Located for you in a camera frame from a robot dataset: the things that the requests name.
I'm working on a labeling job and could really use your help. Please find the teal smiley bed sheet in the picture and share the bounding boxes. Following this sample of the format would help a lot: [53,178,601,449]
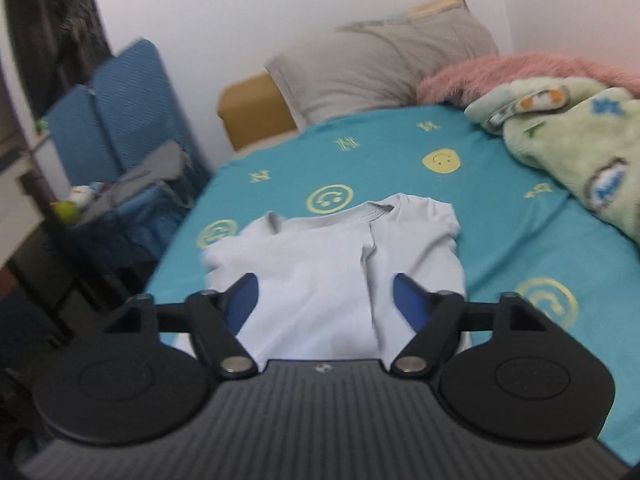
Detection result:
[146,106,639,464]

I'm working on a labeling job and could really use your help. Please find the grey cloth on chair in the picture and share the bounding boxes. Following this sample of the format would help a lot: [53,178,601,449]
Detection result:
[79,141,193,224]

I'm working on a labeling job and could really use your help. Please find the green cartoon fleece blanket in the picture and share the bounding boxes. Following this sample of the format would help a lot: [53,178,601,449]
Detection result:
[464,77,639,242]

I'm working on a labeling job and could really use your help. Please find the blue folding chair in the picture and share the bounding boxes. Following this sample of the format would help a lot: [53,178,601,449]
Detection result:
[46,39,210,272]

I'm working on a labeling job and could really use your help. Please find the grey pillow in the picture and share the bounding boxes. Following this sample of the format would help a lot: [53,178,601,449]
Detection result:
[266,0,498,130]

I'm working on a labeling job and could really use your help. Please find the yellow-brown bed headboard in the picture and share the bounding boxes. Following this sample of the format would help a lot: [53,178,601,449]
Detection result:
[217,72,297,152]

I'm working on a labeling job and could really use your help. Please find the white t-shirt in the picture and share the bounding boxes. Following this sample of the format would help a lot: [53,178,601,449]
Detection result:
[203,194,465,366]

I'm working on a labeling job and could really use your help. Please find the white cabinet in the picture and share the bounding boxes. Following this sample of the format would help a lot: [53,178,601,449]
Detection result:
[0,125,43,266]

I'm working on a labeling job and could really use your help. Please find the pink fluffy blanket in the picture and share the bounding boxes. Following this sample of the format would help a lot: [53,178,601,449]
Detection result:
[416,52,639,108]

